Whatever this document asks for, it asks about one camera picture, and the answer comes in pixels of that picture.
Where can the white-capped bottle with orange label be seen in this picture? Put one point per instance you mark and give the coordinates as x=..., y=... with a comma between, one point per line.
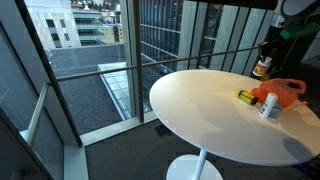
x=261, y=68

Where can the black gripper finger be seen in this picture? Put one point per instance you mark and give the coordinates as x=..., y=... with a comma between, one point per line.
x=275, y=61
x=263, y=50

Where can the metal window handrail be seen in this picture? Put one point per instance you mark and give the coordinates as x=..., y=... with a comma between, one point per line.
x=100, y=72
x=36, y=113

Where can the white table pedestal base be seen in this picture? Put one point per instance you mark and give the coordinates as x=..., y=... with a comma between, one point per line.
x=200, y=164

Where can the grey window mullion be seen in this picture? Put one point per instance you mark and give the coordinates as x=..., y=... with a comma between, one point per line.
x=135, y=60
x=50, y=73

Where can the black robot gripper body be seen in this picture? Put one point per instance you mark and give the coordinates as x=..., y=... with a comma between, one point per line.
x=278, y=43

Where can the black overhead beam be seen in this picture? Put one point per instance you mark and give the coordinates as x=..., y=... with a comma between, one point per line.
x=240, y=3

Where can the yellow bottle with black cap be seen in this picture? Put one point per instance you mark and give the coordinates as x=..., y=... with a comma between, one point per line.
x=247, y=97

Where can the orange plastic bag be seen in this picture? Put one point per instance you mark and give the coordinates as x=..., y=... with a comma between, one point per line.
x=280, y=90

